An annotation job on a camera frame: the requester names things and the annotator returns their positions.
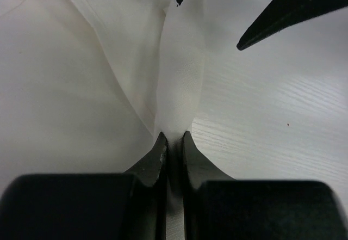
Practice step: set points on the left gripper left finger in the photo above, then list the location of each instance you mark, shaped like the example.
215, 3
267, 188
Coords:
129, 205

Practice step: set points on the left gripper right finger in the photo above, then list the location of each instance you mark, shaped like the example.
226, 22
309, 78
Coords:
216, 206

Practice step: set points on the white cloth napkin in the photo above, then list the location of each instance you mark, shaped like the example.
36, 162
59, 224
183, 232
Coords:
87, 85

